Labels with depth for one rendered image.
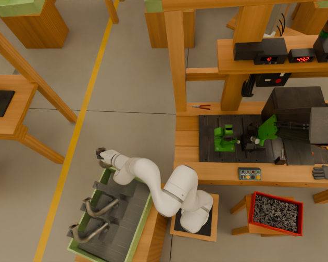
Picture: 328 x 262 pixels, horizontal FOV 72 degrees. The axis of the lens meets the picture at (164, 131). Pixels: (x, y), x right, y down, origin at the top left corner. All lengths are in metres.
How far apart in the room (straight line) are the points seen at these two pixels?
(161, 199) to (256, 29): 0.99
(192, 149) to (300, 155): 0.75
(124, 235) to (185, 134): 0.90
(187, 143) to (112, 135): 1.42
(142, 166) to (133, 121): 2.14
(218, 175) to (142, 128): 1.49
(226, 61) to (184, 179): 0.79
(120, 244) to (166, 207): 0.94
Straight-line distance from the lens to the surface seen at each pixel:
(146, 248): 1.84
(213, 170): 1.78
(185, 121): 1.95
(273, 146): 1.94
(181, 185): 0.94
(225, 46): 1.54
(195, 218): 1.29
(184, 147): 1.85
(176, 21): 1.31
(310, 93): 1.83
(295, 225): 1.86
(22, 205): 3.29
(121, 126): 3.07
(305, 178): 1.93
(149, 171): 0.93
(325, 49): 1.54
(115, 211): 1.77
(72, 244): 1.85
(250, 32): 1.40
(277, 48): 1.47
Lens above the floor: 2.60
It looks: 63 degrees down
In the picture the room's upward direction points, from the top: 14 degrees counter-clockwise
